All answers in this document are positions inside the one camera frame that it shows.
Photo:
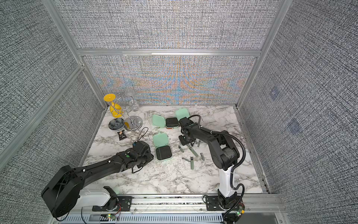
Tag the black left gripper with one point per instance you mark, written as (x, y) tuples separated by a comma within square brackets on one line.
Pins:
[(150, 156)]

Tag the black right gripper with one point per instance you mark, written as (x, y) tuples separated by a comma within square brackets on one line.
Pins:
[(182, 142)]

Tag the green nail kit case front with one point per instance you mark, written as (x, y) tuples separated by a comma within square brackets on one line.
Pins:
[(162, 148)]

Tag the green nail kit case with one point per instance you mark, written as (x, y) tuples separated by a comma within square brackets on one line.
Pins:
[(182, 113), (162, 148), (162, 122)]

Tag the large green nail clipper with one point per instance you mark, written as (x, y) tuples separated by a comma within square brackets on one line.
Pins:
[(193, 151)]

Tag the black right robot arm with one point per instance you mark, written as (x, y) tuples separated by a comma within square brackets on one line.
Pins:
[(227, 153)]

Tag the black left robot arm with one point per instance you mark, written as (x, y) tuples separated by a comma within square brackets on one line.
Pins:
[(63, 191)]

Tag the green nail kit case right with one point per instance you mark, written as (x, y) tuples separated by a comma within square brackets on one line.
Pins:
[(182, 113)]

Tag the green nail kit case middle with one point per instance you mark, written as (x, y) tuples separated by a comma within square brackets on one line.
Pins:
[(162, 122)]

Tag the black snack packet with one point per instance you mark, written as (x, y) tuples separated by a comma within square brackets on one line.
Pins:
[(121, 135)]

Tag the chrome cup holder stand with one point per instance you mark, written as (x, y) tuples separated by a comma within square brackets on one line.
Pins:
[(132, 121)]

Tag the black white patterned bowl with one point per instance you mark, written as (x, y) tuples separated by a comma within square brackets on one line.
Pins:
[(116, 124)]

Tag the yellow plastic cup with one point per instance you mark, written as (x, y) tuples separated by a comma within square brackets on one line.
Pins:
[(116, 110)]

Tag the clear glass cup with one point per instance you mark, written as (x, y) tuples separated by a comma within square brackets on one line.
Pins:
[(133, 103)]

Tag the yellow cup on stand top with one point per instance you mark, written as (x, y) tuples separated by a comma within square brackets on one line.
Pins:
[(109, 97)]

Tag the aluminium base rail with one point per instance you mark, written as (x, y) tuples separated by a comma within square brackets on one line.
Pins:
[(182, 209)]

